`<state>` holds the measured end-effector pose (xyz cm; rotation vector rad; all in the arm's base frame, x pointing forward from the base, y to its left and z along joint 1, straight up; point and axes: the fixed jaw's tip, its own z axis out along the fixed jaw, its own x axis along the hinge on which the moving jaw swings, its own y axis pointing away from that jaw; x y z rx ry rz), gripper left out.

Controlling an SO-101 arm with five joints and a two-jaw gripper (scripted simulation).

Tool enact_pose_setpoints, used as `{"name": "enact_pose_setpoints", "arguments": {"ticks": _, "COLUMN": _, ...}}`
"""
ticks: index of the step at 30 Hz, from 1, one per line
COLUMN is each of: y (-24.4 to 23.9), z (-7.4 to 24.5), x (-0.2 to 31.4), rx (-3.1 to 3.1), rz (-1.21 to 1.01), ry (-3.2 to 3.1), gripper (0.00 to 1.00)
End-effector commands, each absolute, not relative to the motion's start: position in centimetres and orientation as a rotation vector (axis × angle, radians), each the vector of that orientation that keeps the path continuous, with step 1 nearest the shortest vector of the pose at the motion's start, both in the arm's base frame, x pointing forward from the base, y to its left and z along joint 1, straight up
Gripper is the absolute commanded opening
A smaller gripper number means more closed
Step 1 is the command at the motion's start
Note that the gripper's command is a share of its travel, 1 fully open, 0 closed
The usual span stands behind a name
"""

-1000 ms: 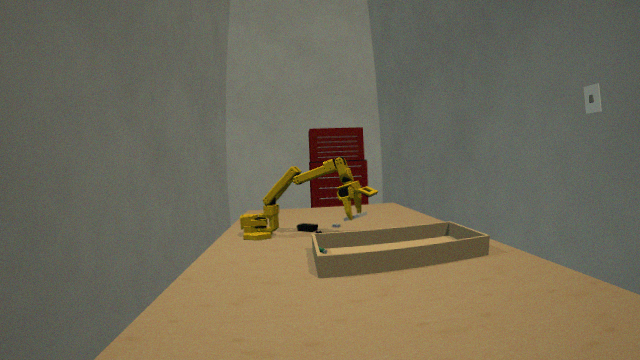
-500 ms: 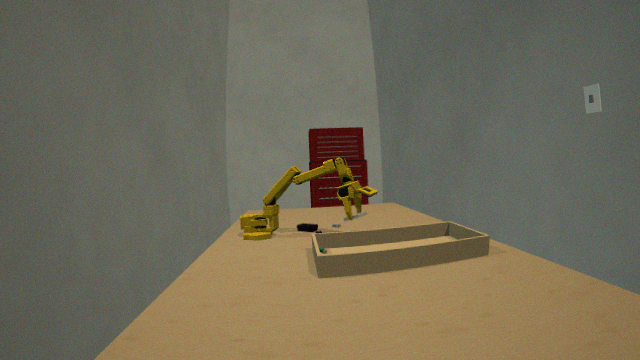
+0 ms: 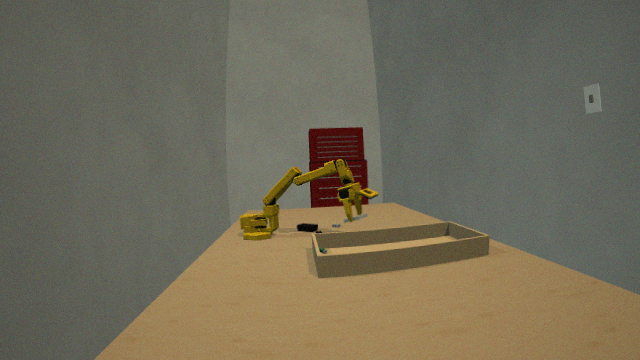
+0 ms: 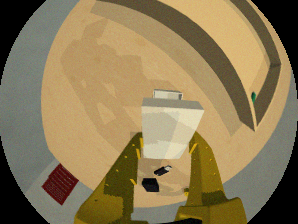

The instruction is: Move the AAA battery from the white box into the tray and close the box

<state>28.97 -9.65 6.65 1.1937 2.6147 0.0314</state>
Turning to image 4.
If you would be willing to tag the green battery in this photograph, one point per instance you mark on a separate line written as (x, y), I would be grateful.
(253, 96)

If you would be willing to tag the tan shallow tray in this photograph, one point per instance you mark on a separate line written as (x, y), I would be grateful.
(244, 34)

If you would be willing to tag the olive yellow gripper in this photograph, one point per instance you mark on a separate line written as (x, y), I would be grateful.
(113, 199)

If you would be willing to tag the black usb flash drive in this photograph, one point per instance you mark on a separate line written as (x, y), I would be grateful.
(162, 170)

